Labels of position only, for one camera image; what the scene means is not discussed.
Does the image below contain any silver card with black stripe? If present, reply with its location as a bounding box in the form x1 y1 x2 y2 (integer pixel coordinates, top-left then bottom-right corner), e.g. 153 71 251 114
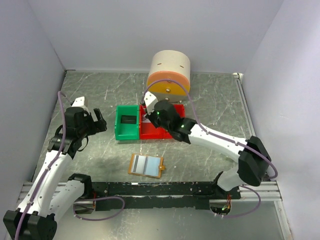
141 114 151 123

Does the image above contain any tan leather card holder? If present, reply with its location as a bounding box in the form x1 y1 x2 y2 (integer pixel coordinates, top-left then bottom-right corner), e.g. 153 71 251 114
128 153 166 179

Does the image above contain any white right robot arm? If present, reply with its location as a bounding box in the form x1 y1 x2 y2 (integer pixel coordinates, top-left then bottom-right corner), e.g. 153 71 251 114
145 99 271 199

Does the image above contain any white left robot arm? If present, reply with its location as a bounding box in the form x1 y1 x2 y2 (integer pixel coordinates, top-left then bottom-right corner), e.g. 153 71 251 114
3 106 107 240

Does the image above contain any red bin with gold card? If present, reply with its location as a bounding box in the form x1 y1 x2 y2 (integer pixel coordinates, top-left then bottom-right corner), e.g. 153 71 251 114
162 104 185 139

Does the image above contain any red bin with silver card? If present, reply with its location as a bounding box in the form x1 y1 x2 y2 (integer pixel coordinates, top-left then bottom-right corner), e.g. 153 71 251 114
139 105 163 140

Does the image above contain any green plastic bin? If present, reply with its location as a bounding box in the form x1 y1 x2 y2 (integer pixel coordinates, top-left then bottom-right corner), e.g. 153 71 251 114
114 105 140 141

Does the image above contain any round three-drawer mini cabinet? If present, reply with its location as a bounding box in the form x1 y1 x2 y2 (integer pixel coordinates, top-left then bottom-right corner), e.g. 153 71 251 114
146 50 191 103

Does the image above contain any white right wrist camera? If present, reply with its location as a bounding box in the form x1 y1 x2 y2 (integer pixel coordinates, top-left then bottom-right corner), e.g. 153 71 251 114
143 91 158 114

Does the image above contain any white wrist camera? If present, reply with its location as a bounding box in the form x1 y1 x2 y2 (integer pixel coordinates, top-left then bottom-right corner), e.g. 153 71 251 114
71 96 88 111
143 91 158 114

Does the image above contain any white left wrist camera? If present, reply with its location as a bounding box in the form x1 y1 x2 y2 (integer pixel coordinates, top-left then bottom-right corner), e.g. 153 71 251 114
71 96 88 111

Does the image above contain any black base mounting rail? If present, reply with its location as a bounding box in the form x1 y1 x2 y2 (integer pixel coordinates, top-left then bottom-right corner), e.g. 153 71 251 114
76 181 241 211

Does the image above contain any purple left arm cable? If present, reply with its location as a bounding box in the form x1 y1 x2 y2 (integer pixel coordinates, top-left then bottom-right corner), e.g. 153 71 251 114
13 90 125 240

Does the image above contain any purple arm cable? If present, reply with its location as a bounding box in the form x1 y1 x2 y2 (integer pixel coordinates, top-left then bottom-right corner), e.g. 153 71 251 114
13 90 125 240
141 79 279 219

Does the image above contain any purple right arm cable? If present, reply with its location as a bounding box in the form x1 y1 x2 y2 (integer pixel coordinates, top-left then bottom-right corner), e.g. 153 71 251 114
141 79 279 219

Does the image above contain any aluminium frame rail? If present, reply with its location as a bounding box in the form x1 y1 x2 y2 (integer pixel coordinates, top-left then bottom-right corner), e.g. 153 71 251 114
232 72 283 202

